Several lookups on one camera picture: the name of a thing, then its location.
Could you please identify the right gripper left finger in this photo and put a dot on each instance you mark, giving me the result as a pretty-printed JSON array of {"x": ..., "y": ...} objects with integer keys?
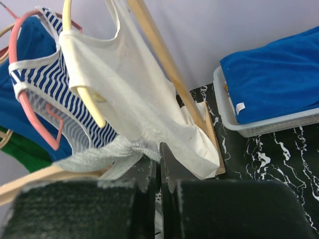
[{"x": 86, "y": 208}]

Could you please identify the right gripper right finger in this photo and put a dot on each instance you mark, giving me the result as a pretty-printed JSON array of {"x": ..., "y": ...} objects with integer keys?
[{"x": 227, "y": 209}]

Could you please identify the wooden clothes rack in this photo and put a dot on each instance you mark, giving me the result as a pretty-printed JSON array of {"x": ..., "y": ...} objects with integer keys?
[{"x": 154, "y": 37}]

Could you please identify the beige wooden hanger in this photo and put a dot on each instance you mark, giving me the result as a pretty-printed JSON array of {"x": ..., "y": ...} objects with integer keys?
[{"x": 9, "y": 190}]

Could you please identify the grey tank top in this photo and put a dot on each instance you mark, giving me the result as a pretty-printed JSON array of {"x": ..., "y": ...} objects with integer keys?
[{"x": 121, "y": 155}]

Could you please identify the green tank top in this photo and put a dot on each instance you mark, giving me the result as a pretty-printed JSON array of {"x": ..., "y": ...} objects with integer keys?
[{"x": 32, "y": 156}]

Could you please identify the white tank top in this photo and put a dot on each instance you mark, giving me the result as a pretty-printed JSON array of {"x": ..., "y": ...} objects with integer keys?
[{"x": 132, "y": 93}]

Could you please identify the blue folded cloth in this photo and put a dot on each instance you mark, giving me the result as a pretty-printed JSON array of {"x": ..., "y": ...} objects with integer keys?
[{"x": 278, "y": 79}]

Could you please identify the blue white striped top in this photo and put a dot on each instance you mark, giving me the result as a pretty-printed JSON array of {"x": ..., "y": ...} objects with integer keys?
[{"x": 57, "y": 87}]

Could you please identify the cream hanger under white top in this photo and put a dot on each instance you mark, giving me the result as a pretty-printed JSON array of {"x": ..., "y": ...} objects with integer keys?
[{"x": 82, "y": 91}]

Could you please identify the pink hanger under striped top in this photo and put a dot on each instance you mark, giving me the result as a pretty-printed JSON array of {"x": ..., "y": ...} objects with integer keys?
[{"x": 27, "y": 99}]

